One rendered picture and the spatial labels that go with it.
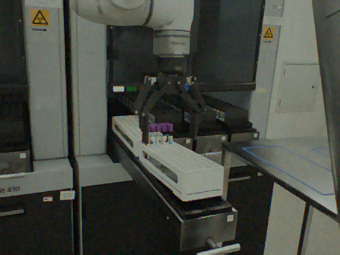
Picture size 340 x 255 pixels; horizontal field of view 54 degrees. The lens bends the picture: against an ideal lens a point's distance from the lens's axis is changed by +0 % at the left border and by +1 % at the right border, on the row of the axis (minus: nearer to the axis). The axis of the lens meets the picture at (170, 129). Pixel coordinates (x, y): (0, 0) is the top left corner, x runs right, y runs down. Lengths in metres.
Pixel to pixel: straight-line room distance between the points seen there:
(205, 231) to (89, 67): 0.67
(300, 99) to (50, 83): 2.48
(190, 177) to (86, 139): 0.58
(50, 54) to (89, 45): 0.13
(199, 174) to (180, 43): 0.31
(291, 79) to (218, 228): 2.46
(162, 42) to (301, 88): 2.49
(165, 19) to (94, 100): 0.48
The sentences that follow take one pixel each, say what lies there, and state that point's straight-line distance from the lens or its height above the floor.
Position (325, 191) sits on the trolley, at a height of 0.82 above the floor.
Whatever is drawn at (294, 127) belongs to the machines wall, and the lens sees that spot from 3.26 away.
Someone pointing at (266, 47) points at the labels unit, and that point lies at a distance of 1.45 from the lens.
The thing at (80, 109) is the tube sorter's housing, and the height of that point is 0.91.
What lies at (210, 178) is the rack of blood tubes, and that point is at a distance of 0.72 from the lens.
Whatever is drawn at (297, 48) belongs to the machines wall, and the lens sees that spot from 3.11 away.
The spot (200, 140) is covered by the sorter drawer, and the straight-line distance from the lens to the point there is 1.25.
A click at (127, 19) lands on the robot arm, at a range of 0.75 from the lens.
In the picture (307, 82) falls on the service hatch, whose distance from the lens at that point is 3.24.
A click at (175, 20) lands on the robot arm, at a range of 0.80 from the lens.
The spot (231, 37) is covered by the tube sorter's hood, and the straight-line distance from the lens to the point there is 1.33.
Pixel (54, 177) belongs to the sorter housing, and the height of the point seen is 0.71.
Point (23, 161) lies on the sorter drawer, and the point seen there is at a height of 0.78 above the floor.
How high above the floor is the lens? 1.16
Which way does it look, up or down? 16 degrees down
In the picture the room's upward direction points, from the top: 3 degrees clockwise
